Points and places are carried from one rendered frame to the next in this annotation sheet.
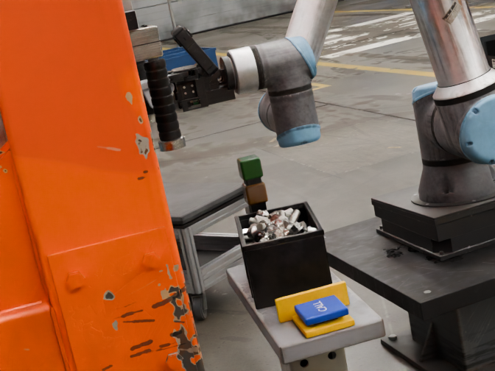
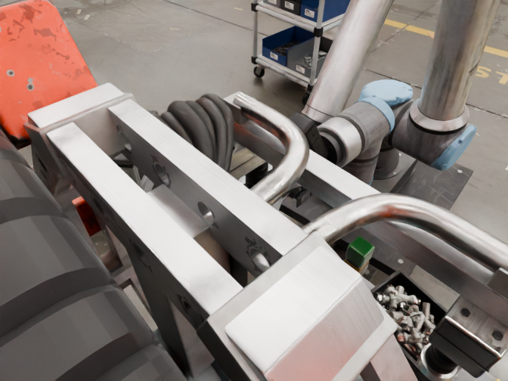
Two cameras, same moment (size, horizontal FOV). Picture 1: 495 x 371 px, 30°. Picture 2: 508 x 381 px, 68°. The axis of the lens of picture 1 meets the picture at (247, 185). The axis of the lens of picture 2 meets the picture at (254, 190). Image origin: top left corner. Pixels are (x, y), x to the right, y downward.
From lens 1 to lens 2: 1.54 m
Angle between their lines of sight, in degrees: 42
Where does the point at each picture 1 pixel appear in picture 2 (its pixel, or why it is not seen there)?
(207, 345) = not seen: hidden behind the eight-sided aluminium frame
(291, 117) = (364, 178)
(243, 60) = (353, 144)
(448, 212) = (388, 188)
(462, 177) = (389, 158)
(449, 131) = (423, 148)
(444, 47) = (456, 94)
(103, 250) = not seen: outside the picture
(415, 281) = (381, 246)
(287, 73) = (376, 144)
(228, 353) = not seen: hidden behind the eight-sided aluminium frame
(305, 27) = (352, 72)
